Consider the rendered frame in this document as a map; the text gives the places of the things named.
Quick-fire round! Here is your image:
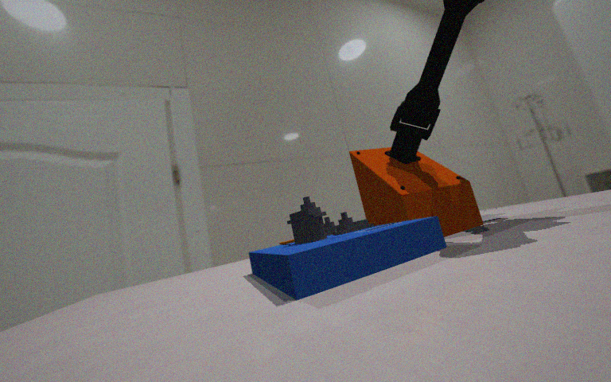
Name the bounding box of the dark grey micro servo with orange cable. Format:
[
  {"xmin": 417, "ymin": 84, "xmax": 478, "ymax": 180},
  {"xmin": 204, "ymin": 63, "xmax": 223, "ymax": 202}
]
[{"xmin": 279, "ymin": 197, "xmax": 327, "ymax": 245}]

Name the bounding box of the blue rectangular block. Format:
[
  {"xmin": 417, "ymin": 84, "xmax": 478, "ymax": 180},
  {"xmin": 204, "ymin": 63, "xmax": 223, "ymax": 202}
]
[{"xmin": 248, "ymin": 212, "xmax": 447, "ymax": 300}]

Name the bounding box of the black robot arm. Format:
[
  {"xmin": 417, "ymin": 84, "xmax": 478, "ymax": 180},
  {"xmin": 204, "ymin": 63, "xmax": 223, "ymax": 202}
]
[{"xmin": 384, "ymin": 0, "xmax": 480, "ymax": 164}]

